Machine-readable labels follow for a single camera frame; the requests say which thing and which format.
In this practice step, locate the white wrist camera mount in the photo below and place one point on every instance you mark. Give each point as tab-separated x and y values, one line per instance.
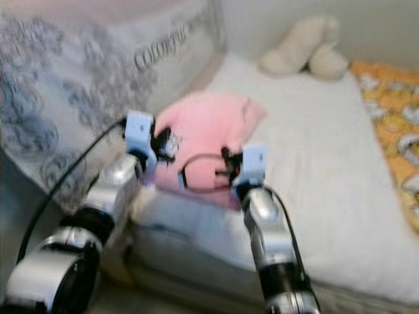
254	163
140	132

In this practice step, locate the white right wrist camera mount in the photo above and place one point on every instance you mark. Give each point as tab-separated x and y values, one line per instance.
254	163

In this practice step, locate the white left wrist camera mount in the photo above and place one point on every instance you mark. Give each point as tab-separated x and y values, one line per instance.
140	132

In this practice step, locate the pink bunny print pillow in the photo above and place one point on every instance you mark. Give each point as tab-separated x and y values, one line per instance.
209	131

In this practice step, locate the orange cartoon print blanket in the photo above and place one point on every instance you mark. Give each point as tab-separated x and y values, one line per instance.
393	131

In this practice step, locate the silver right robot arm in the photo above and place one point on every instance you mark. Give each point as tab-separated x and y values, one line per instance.
278	248

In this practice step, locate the beige plush toy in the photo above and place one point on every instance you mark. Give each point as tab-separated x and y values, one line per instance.
304	46

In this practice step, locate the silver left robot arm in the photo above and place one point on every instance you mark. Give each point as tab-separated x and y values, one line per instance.
72	261

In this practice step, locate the white bed sheet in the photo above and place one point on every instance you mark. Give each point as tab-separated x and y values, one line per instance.
321	163

